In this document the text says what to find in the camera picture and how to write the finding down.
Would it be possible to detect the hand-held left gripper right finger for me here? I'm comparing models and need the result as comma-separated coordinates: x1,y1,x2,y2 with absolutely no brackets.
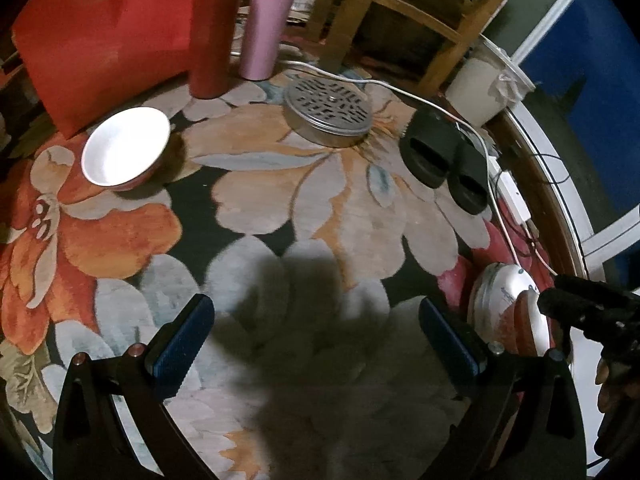
419,296,586,480

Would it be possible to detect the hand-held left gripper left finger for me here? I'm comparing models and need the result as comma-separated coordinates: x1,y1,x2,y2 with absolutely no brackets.
52,294,216,480

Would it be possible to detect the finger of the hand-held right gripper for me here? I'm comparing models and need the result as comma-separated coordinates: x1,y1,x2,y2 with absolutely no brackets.
554,274,640,307
537,287,616,333

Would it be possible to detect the white bowl red outside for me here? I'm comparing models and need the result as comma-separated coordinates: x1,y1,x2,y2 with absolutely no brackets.
81,107,172,192
500,290,552,357

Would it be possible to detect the bear print white plate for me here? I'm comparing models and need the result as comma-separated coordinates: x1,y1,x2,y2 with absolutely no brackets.
467,261,538,346

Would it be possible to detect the person's right hand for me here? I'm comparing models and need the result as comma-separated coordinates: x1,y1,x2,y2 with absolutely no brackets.
596,360,623,413

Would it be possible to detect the black slipper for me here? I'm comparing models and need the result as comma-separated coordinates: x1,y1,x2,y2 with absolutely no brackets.
446,135,493,215
398,108,463,189

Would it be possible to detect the blue door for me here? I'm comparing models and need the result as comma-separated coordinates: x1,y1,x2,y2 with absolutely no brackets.
520,0,640,221

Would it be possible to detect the white waste bin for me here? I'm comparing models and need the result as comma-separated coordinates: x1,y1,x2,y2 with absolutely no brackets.
444,42,535,128

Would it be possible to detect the round perforated metal tin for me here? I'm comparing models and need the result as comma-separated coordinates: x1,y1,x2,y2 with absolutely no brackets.
283,77,374,149

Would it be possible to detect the red thermos bottle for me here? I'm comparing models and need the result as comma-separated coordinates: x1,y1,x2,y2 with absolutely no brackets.
188,0,249,99

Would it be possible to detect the red paper bag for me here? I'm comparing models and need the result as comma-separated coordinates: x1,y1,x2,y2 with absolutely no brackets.
11,0,196,138

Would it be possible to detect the pink thermos bottle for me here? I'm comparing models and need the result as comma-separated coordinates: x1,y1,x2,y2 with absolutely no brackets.
238,0,307,81

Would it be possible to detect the wooden stool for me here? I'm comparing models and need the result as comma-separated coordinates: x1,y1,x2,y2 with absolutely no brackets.
305,0,516,93

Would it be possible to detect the white power strip with cable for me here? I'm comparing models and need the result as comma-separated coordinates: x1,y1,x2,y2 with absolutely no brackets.
280,59,558,276

